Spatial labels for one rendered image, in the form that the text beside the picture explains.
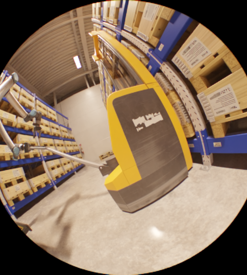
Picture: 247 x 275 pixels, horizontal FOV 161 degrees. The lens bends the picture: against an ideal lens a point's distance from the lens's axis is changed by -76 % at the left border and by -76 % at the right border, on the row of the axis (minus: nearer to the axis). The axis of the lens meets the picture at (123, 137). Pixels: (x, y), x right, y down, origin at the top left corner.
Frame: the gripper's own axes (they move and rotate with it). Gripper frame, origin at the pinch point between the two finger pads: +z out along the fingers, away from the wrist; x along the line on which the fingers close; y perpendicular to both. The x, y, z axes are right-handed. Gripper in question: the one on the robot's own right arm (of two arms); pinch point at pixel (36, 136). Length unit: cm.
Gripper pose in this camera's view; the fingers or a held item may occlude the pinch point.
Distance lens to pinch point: 139.7
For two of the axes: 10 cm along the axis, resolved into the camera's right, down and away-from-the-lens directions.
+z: 0.5, 10.0, -0.8
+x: -9.9, 0.4, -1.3
